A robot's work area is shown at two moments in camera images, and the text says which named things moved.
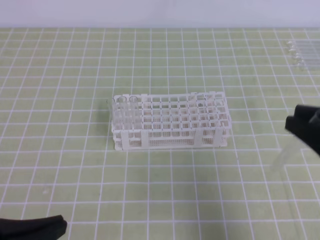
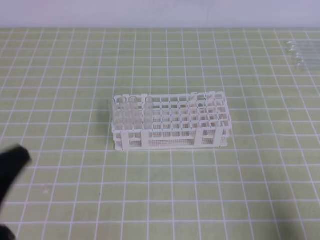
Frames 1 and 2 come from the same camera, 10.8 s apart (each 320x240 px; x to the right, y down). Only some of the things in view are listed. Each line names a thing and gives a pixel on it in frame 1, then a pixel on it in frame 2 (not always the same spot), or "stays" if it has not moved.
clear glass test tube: (287, 152) → (148, 110)
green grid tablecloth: (56, 153) stays
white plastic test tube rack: (150, 121) stays
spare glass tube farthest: (302, 44) stays
